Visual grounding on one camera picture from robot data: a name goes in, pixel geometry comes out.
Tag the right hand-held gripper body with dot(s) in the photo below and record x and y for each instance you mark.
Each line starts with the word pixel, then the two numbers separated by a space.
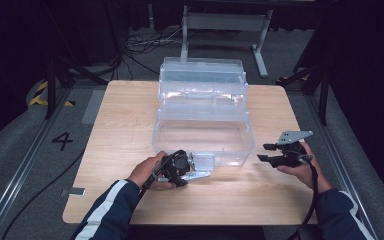
pixel 291 158

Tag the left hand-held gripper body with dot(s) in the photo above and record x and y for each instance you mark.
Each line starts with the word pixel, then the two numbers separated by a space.
pixel 176 165

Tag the white tube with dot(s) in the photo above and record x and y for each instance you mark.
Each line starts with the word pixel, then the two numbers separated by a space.
pixel 198 175

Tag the clear plastic storage box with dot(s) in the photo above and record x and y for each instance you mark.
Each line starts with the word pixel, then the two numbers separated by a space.
pixel 203 133

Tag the person's right hand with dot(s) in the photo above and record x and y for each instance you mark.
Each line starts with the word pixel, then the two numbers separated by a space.
pixel 311 175

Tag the person's left hand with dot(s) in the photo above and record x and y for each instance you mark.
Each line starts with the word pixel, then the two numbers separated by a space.
pixel 145 173

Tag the black metal stand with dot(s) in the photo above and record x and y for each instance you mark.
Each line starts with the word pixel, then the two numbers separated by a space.
pixel 323 96
pixel 50 90

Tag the grey metal strip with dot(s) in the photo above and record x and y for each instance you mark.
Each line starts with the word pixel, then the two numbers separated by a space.
pixel 75 191

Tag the grey metal pole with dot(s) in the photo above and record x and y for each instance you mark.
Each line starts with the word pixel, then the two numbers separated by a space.
pixel 151 16

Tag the yellow black hazard tape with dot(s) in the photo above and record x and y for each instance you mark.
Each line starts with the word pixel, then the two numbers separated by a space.
pixel 36 99

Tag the aluminium floor rail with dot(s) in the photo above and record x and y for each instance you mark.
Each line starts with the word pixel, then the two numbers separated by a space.
pixel 336 156
pixel 16 176

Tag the grey metal desk frame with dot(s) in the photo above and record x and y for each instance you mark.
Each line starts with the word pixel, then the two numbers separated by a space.
pixel 225 21

